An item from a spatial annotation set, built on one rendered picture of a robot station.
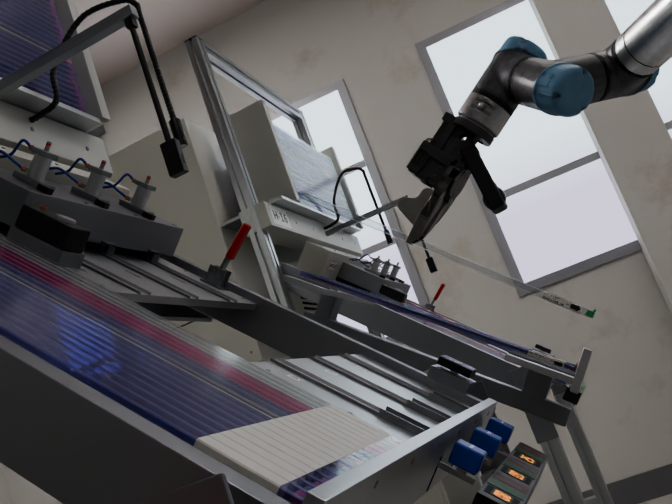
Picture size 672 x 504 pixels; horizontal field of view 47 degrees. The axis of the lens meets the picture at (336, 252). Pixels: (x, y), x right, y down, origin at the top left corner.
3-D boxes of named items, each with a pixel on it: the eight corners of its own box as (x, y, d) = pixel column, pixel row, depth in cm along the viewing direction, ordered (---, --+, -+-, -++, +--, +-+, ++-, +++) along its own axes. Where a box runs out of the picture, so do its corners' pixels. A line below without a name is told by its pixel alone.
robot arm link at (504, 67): (533, 34, 116) (499, 29, 123) (492, 96, 117) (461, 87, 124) (562, 64, 120) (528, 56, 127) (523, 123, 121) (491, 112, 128)
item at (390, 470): (476, 450, 103) (497, 401, 103) (276, 622, 42) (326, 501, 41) (468, 446, 104) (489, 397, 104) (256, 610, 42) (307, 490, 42)
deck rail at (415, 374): (478, 448, 105) (496, 406, 105) (476, 450, 103) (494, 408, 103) (91, 254, 130) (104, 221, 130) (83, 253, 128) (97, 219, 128)
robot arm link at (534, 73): (617, 57, 110) (566, 48, 119) (555, 69, 106) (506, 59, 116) (613, 111, 114) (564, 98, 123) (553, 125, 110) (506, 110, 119)
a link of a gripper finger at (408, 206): (384, 227, 125) (416, 180, 125) (414, 247, 123) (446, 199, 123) (380, 223, 122) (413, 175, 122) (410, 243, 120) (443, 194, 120)
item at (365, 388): (475, 428, 104) (485, 406, 104) (274, 567, 42) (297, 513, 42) (354, 368, 110) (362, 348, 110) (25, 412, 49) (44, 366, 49)
